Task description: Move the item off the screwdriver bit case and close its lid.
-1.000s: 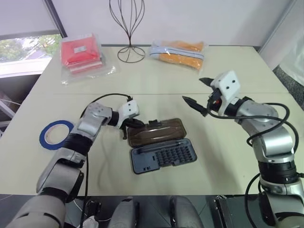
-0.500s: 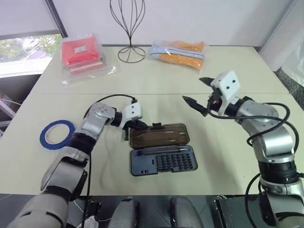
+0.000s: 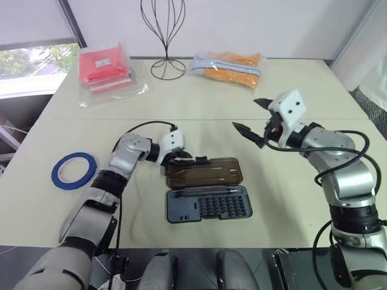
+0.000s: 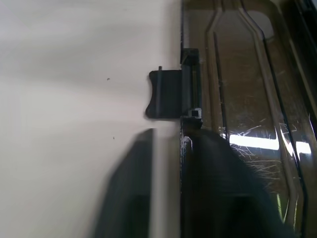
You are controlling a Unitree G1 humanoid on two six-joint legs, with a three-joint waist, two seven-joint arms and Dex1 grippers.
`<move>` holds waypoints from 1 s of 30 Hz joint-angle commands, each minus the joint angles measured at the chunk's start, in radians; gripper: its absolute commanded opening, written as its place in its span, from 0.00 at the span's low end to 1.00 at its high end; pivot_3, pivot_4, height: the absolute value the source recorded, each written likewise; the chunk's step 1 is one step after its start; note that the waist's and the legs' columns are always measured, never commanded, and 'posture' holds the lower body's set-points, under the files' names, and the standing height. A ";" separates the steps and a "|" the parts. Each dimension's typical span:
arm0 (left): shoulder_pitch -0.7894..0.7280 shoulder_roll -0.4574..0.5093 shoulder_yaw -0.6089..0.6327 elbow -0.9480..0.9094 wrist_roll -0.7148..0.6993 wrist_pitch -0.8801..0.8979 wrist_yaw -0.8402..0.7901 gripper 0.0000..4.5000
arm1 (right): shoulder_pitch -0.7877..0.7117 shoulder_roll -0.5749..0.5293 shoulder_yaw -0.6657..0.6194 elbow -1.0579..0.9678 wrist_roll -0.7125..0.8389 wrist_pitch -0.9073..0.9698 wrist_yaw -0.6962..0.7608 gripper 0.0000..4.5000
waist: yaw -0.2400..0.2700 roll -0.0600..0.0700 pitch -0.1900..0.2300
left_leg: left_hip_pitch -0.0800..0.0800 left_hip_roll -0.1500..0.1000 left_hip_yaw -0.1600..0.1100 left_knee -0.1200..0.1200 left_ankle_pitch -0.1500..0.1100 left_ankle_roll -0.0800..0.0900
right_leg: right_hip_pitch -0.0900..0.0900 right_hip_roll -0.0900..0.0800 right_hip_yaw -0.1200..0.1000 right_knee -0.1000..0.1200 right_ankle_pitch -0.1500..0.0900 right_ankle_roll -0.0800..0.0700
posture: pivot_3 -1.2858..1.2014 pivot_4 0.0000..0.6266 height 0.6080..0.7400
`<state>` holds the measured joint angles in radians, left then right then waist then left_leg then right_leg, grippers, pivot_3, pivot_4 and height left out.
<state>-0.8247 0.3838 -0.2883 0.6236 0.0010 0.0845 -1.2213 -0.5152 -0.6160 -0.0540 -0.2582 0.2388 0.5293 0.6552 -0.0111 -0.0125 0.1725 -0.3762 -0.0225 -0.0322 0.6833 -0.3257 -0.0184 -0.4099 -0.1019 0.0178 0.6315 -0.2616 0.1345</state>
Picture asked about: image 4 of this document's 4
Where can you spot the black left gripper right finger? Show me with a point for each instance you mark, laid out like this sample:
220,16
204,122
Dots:
223,193

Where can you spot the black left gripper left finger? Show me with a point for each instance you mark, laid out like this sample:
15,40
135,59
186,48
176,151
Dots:
123,188

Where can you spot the screwdriver bit case clear lid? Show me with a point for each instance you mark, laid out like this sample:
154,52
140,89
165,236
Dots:
247,86

